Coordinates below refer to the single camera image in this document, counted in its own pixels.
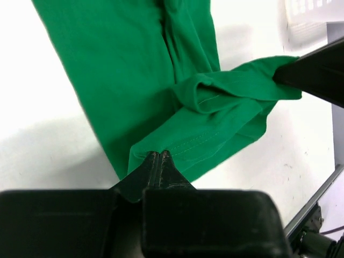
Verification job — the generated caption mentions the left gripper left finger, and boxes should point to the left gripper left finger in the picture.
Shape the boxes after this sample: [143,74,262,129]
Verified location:
[1,152,159,257]

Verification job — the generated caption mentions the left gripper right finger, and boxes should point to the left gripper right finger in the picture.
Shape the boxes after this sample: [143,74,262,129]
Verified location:
[142,151,292,257]

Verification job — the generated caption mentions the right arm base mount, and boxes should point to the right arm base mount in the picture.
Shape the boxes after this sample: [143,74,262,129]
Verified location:
[284,164,343,258]

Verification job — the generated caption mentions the green t shirt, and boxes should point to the green t shirt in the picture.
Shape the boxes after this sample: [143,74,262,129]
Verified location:
[33,1,302,181]

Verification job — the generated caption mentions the white plastic basket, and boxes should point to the white plastic basket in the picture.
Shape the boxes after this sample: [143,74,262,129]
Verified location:
[284,0,343,32]

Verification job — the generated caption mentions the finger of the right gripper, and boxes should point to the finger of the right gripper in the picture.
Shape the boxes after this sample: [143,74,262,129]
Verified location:
[273,38,344,108]

